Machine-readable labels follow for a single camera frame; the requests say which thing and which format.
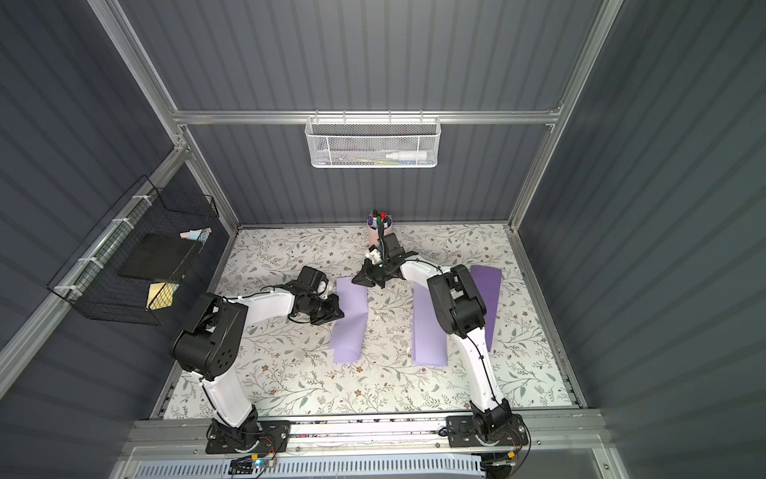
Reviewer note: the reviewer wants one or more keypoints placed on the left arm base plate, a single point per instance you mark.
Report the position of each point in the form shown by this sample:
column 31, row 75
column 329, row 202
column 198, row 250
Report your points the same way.
column 257, row 438

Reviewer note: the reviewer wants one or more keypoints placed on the white marker in basket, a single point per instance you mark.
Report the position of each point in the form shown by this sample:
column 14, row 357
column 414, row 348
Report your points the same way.
column 408, row 157

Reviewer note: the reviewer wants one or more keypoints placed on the aluminium front rail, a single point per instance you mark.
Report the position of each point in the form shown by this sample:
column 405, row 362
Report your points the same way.
column 405, row 433

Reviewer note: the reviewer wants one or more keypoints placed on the light lavender paper sheet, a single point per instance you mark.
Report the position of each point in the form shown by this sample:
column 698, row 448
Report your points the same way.
column 348, row 333
column 429, row 340

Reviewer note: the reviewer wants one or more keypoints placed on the black notebook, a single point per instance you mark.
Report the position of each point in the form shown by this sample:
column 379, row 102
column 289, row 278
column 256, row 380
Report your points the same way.
column 160, row 258

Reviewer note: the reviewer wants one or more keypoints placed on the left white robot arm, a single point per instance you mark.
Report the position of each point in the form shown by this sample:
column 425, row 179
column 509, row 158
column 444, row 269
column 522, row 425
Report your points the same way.
column 209, row 341

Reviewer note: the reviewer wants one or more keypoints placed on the pastel sticky note stack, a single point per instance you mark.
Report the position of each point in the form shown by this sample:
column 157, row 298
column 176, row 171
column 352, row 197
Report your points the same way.
column 196, row 235

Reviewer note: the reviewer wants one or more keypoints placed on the black wire wall basket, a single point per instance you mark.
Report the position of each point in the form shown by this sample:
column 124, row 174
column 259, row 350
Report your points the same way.
column 89, row 281

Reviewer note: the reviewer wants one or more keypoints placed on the white perforated vent panel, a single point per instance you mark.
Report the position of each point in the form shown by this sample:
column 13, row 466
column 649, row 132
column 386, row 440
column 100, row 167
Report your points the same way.
column 439, row 465

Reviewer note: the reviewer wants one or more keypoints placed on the dark purple paper sheet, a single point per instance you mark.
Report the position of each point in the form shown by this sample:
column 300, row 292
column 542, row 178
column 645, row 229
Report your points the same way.
column 489, row 282

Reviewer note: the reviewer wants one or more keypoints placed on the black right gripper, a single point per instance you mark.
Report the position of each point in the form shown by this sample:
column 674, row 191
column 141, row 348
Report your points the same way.
column 376, row 270

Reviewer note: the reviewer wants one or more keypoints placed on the yellow sticky note pad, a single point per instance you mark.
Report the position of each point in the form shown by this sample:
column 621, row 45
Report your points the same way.
column 161, row 295

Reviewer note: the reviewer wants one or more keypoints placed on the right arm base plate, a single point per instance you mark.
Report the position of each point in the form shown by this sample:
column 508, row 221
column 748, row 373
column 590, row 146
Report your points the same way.
column 463, row 431

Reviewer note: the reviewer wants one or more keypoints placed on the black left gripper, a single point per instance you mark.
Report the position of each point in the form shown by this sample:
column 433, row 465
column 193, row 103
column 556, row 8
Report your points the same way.
column 326, row 307

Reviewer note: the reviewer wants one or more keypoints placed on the pink pen cup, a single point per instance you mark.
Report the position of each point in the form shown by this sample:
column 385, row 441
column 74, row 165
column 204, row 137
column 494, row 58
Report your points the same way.
column 378, row 223

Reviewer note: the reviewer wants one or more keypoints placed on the white wire mesh basket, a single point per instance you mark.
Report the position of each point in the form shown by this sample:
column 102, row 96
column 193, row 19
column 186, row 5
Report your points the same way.
column 344, row 144

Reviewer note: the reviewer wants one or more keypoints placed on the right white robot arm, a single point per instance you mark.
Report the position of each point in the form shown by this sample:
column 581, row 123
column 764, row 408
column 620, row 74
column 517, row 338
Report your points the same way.
column 459, row 310

